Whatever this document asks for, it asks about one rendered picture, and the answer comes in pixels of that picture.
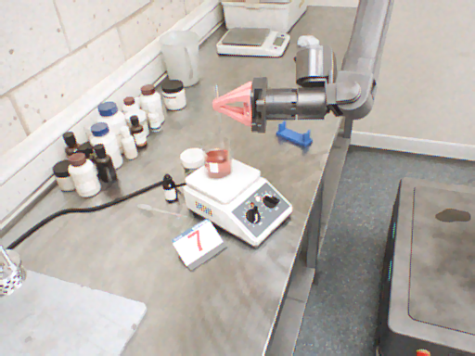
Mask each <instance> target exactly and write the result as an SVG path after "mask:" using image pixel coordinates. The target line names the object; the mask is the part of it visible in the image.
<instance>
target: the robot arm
mask: <svg viewBox="0 0 475 356"><path fill-rule="evenodd" d="M393 7H394V0H359V4H358V8H357V10H356V14H355V18H354V21H353V31H352V34H351V38H350V41H349V43H348V49H347V52H346V53H345V54H344V57H343V59H342V66H341V69H340V70H338V73H337V59H336V55H335V54H334V52H333V49H332V47H331V46H330V45H328V44H324V45H320V44H316V45H304V46H302V47H301V48H299V49H298V50H296V79H295V83H296V84H298V85H299V86H301V87H302V88H269V89H267V76H263V77H253V83H246V84H243V85H242V86H240V87H239V88H238V89H235V90H234V91H232V92H231V93H229V94H226V95H223V96H221V97H219V98H218V100H217V101H215V99H214V100H213V101H212V109H213V110H215V111H217V112H222V113H223V114H225V115H226V116H228V117H231V118H233V119H235V120H236V121H239V122H241V123H243V124H244V125H247V126H251V132H252V133H258V134H265V133H266V123H267V121H295V120H296V115H298V121H302V120H323V119H324V118H325V116H326V115H327V114H329V113H330V111H332V113H333V114H334V115H335V116H336V117H339V116H345V117H346V118H347V119H350V120H359V119H363V118H364V117H365V116H366V115H368V114H369V112H370V111H371V109H372V108H373V105H374V101H375V94H376V91H377V81H378V78H379V72H380V67H381V56H382V52H383V47H384V45H385V41H386V37H387V33H388V27H389V23H390V20H391V16H392V11H393ZM239 101H241V102H244V108H236V107H231V106H227V105H226V104H227V103H236V102H239Z"/></svg>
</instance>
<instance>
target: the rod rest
mask: <svg viewBox="0 0 475 356"><path fill-rule="evenodd" d="M310 133H311V130H310V129H308V131H307V133H304V134H302V133H297V132H294V131H293V130H290V129H287V128H286V121H283V122H282V124H280V123H279V124H278V130H277V131H276V135H278V136H280V137H282V138H284V139H288V140H289V141H291V142H293V143H297V144H299V145H301V146H304V147H307V146H308V145H309V144H310V143H312V138H310Z"/></svg>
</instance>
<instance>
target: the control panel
mask: <svg viewBox="0 0 475 356"><path fill-rule="evenodd" d="M266 193H268V194H271V195H273V196H274V197H277V198H279V199H280V202H279V203H278V204H277V205H276V207H275V208H272V209H270V208H267V207H266V206H265V205H264V204H263V197H264V196H265V195H266ZM256 197H259V198H260V200H259V201H258V200H257V199H256ZM251 202H253V206H252V205H251V204H250V203H251ZM254 206H258V211H259V212H260V214H261V216H262V218H261V220H260V221H259V222H258V223H250V222H249V221H248V220H247V219H246V212H247V211H248V210H251V209H253V207H254ZM288 208H289V203H288V202H287V201H285V199H284V198H283V197H281V196H280V195H279V194H278V193H277V192H276V190H275V189H274V188H273V187H271V185H270V184H268V183H265V184H263V185H262V186H261V187H259V188H258V189H257V190H256V191H255V192H253V194H251V195H250V196H249V197H248V198H246V199H245V200H244V201H243V202H241V203H240V204H239V205H238V206H237V207H236V208H235V209H234V210H232V211H231V213H232V214H234V215H235V216H236V218H237V219H239V221H240V222H241V223H243V224H244V227H246V228H247V229H248V230H249V232H251V233H252V234H253V236H255V237H256V238H257V237H258V236H260V235H261V234H262V233H263V232H264V231H265V230H266V228H267V227H269V226H270V225H271V223H273V222H274V221H275V220H276V219H278V218H279V217H280V215H281V214H283V213H284V212H285V210H287V209H288Z"/></svg>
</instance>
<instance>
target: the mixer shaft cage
mask: <svg viewBox="0 0 475 356"><path fill-rule="evenodd" d="M26 277H27V270H26V268H25V267H24V266H23V265H21V257H20V255H19V253H17V252H16V251H15V250H12V249H4V248H3V246H2V245H1V242H0V298H3V297H4V296H7V295H10V294H12V293H13V292H15V290H18V289H19V287H20V286H22V285H23V283H24V282H25V279H26ZM18 281H19V282H18ZM13 282H14V283H13ZM12 286H13V287H12ZM11 287H12V288H11Z"/></svg>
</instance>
